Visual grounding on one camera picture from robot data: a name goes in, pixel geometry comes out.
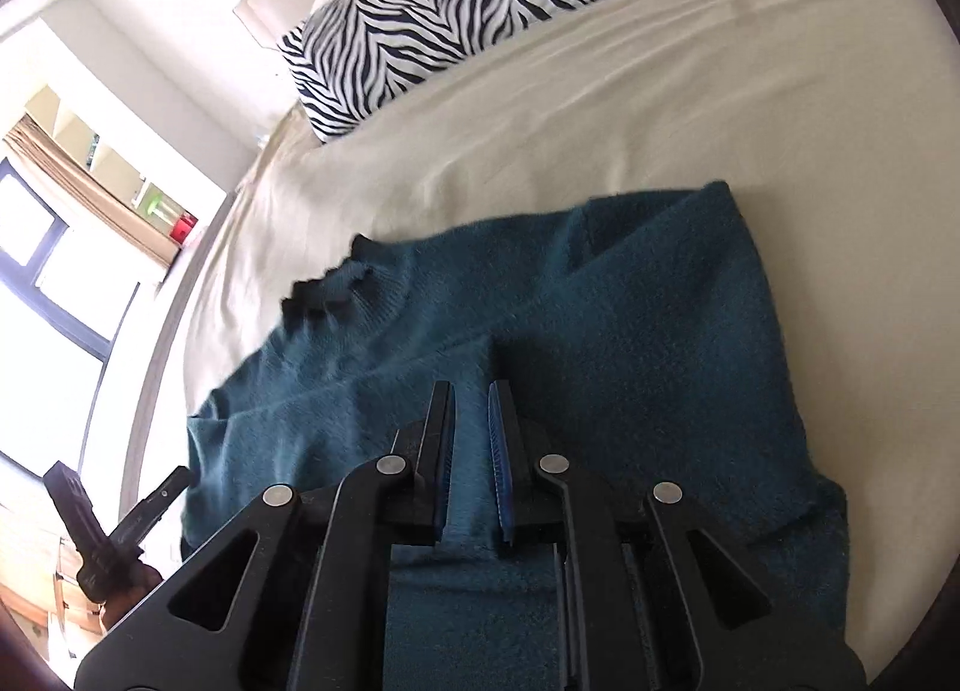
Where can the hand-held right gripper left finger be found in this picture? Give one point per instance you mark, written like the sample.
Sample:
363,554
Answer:
444,451

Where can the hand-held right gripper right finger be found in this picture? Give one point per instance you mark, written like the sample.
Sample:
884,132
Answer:
498,451

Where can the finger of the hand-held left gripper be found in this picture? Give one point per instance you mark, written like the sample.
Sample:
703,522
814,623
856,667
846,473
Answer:
154,503
71,511

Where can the dark teal knit sweater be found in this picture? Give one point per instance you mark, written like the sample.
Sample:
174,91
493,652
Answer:
600,323

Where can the white window ledge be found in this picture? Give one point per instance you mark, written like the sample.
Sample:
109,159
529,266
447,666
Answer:
150,331

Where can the black framed window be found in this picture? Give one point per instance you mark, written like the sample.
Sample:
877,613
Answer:
37,248

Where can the red box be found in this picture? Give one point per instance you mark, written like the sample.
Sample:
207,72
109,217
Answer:
184,226

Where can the green plastic container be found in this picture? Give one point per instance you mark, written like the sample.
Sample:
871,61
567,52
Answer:
157,203

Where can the beige curtain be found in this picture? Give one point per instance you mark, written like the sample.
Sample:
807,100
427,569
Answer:
97,196

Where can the bed with beige sheet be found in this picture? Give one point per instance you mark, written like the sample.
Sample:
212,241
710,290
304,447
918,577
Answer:
600,98

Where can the zebra print pillow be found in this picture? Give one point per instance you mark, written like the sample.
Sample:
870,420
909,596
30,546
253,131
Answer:
420,23

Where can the beige padded headboard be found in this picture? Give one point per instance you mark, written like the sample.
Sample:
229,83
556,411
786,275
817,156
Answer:
262,12

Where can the white wall shelf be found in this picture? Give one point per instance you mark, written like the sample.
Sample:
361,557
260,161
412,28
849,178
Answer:
112,151

